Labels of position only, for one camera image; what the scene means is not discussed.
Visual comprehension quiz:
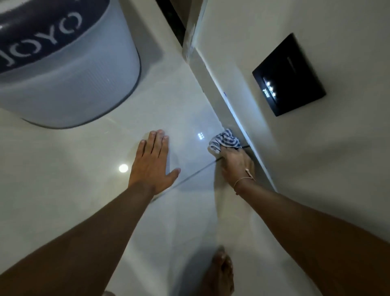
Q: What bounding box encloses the white bin with dark band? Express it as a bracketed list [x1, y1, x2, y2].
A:
[0, 0, 142, 130]

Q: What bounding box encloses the person's bare foot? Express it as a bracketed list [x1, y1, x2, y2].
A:
[195, 246, 235, 296]

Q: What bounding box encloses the blue white striped cloth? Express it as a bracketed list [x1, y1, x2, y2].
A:
[208, 128, 243, 154]

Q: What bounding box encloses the person's left hand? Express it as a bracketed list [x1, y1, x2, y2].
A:
[129, 129, 181, 196]

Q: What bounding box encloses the person's right hand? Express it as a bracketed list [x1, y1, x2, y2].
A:
[219, 146, 256, 194]

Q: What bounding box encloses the white skirting board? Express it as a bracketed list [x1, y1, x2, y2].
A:
[182, 45, 278, 193]

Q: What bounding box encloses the person's right forearm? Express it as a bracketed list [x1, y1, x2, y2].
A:
[235, 179, 390, 296]

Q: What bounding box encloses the person's left forearm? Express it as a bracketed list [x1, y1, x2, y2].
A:
[0, 182, 155, 296]

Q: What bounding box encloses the thin string bracelet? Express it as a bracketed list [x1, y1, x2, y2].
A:
[233, 168, 256, 196]

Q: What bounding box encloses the black glossy wall panel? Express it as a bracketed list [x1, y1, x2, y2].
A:
[252, 33, 327, 117]

